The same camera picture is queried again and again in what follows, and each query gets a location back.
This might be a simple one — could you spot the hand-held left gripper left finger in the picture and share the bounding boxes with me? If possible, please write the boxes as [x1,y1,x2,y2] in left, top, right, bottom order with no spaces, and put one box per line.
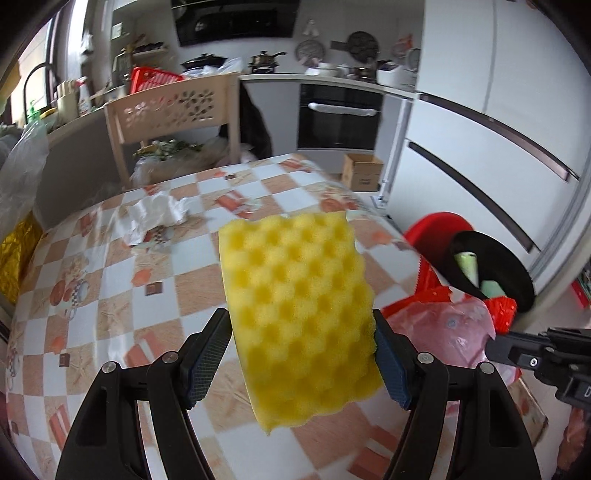
[56,308,232,480]

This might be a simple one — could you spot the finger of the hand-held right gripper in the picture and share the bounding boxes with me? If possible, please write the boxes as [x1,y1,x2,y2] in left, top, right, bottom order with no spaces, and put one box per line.
[547,327,591,341]
[485,334,562,371]

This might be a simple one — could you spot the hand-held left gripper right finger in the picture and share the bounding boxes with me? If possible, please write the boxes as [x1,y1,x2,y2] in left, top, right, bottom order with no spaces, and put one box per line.
[372,308,542,480]

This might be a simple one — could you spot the red translucent plastic bag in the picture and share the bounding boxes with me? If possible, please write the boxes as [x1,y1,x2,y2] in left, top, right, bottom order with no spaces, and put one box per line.
[383,285,525,384]

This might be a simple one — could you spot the black trash bin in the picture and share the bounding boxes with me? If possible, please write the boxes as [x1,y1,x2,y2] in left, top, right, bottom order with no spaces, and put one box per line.
[443,231,537,315]

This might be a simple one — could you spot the yellow egg-crate sponge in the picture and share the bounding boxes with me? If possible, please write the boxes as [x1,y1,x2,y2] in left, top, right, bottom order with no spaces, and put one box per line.
[218,211,385,435]

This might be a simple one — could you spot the red plastic stool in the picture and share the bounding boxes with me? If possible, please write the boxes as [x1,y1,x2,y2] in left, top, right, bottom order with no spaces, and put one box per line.
[403,211,476,296]

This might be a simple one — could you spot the white crumpled tissue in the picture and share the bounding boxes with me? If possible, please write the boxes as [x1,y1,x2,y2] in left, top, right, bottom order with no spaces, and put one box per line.
[121,194,191,247]

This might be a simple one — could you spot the cardboard box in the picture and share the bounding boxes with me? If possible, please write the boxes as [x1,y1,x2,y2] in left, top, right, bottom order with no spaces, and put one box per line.
[342,153,385,192]

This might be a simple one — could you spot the bag of vegetables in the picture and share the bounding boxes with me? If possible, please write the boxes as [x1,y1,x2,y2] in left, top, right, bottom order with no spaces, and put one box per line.
[131,138,222,185]

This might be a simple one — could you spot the gold foil bag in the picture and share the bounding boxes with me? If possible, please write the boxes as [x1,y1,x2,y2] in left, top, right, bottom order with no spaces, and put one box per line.
[0,212,44,305]

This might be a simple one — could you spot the black built-in oven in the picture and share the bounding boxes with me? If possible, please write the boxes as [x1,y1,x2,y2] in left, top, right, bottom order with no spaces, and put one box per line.
[297,82,386,151]

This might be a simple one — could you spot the dark hanging cloth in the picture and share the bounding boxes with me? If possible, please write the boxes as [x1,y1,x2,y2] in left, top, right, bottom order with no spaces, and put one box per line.
[239,83,273,160]

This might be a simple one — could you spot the white refrigerator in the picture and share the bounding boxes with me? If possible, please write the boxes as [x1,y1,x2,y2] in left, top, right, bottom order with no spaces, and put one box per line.
[379,0,591,278]

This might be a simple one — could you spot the beige perforated plastic cart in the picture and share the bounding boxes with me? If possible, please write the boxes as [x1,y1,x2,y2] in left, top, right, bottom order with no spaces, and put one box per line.
[104,71,243,190]

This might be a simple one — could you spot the grey kitchen counter unit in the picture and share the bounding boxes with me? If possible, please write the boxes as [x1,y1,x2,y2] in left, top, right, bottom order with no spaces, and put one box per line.
[34,71,416,232]

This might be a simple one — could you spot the large clear plastic bag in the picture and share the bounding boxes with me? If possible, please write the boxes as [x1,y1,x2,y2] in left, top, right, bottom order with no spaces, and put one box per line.
[0,122,51,241]

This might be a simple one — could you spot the red plastic basket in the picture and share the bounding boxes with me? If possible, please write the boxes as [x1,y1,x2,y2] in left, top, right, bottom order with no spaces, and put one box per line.
[129,66,183,95]

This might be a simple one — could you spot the white spray bottle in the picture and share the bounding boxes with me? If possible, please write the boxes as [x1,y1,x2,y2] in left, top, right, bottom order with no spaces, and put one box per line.
[76,78,93,116]

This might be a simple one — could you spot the white rice cooker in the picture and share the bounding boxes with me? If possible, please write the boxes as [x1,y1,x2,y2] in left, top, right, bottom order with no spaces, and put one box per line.
[376,65,419,88]

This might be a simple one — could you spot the utensil holder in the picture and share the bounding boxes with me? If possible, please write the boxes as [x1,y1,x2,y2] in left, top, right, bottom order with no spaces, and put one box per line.
[55,80,79,123]

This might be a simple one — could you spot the white plastic bag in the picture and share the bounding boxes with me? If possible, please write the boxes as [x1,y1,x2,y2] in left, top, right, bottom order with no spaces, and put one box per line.
[185,58,245,80]

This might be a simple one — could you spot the black wok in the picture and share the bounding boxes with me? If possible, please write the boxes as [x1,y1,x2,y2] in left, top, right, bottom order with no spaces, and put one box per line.
[180,53,229,72]

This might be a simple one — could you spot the white bowl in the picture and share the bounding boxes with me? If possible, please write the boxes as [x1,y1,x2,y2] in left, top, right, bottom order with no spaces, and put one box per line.
[305,62,347,77]

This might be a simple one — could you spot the dark cooking pot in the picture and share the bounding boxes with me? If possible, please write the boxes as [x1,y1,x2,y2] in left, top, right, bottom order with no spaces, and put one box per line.
[249,51,287,75]

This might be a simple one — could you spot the countertop spice rack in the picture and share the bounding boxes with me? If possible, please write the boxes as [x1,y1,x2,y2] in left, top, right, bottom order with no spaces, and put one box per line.
[113,41,169,88]

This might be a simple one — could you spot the black multi-hole pan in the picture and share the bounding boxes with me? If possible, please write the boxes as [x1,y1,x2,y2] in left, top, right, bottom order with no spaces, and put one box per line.
[347,31,379,61]

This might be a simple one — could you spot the round metal steamer rack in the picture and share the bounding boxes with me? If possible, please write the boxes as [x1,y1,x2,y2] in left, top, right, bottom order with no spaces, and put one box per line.
[295,39,326,65]

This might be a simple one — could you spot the black kitchen faucet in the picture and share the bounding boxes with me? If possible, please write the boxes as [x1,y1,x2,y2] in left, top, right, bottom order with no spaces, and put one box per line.
[23,64,58,121]

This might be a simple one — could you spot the black range hood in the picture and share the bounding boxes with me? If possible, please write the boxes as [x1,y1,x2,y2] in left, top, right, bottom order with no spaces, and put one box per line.
[171,0,301,47]

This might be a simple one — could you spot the dark framed window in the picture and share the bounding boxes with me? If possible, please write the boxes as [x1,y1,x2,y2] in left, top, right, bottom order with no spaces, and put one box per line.
[0,14,70,125]

